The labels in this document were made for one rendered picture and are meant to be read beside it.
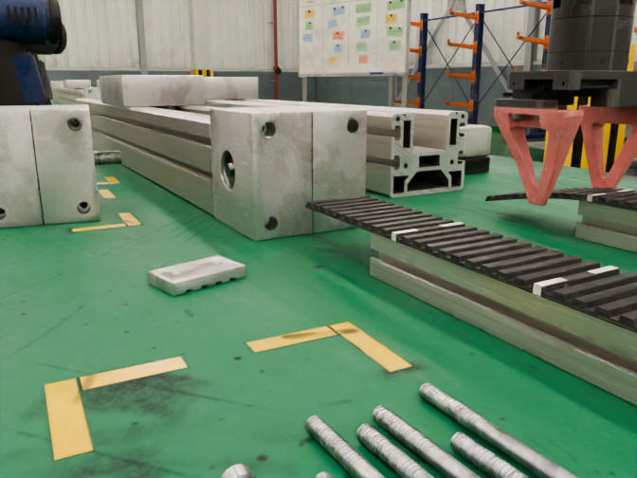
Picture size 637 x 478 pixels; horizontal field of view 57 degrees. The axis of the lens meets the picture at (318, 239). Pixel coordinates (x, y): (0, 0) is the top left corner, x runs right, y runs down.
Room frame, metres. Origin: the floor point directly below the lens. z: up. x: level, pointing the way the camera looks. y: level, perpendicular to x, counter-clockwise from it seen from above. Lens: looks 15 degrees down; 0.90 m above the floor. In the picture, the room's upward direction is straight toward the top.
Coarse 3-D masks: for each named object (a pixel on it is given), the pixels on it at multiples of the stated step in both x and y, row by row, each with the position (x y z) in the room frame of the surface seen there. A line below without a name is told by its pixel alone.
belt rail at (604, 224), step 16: (592, 208) 0.43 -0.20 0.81; (608, 208) 0.42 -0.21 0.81; (624, 208) 0.41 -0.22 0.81; (576, 224) 0.44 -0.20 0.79; (592, 224) 0.44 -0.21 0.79; (608, 224) 0.42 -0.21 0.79; (624, 224) 0.41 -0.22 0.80; (592, 240) 0.43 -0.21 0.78; (608, 240) 0.42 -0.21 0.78; (624, 240) 0.41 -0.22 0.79
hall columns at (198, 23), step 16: (192, 0) 10.56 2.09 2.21; (208, 0) 10.68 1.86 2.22; (192, 16) 10.57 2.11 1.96; (208, 16) 10.68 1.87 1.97; (192, 32) 10.82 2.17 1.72; (208, 32) 10.67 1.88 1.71; (192, 48) 10.81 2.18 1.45; (208, 48) 10.66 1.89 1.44; (192, 64) 10.80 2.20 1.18; (208, 64) 10.66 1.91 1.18; (608, 128) 3.49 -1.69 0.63; (624, 128) 3.55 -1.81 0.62; (576, 144) 3.48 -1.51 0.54; (608, 144) 3.49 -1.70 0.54; (576, 160) 3.47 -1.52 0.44; (608, 160) 3.50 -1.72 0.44
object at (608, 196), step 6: (612, 192) 0.44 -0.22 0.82; (618, 192) 0.44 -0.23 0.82; (624, 192) 0.44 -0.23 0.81; (630, 192) 0.45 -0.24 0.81; (636, 192) 0.44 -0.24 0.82; (588, 198) 0.43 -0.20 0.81; (594, 198) 0.42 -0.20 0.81; (600, 198) 0.42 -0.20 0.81; (606, 198) 0.42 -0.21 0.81; (612, 198) 0.42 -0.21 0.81
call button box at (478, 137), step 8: (464, 128) 0.76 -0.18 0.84; (472, 128) 0.76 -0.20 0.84; (480, 128) 0.77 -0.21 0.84; (488, 128) 0.77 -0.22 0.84; (472, 136) 0.76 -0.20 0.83; (480, 136) 0.77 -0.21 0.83; (488, 136) 0.77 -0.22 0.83; (472, 144) 0.76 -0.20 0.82; (480, 144) 0.77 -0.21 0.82; (488, 144) 0.77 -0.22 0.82; (472, 152) 0.76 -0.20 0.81; (480, 152) 0.77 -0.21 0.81; (488, 152) 0.78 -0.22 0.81; (464, 160) 0.76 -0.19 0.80; (472, 160) 0.76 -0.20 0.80; (480, 160) 0.77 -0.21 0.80; (488, 160) 0.78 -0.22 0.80; (464, 168) 0.76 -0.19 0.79; (472, 168) 0.76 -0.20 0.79; (480, 168) 0.77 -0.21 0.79; (488, 168) 0.78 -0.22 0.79
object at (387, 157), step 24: (384, 120) 0.61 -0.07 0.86; (408, 120) 0.62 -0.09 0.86; (432, 120) 0.66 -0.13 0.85; (456, 120) 0.64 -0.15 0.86; (384, 144) 0.61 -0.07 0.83; (408, 144) 0.61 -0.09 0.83; (432, 144) 0.66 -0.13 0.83; (456, 144) 0.64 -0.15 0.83; (384, 168) 0.61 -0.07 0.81; (408, 168) 0.61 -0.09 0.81; (432, 168) 0.63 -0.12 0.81; (456, 168) 0.64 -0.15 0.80; (384, 192) 0.61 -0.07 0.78; (408, 192) 0.61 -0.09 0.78; (432, 192) 0.63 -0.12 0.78
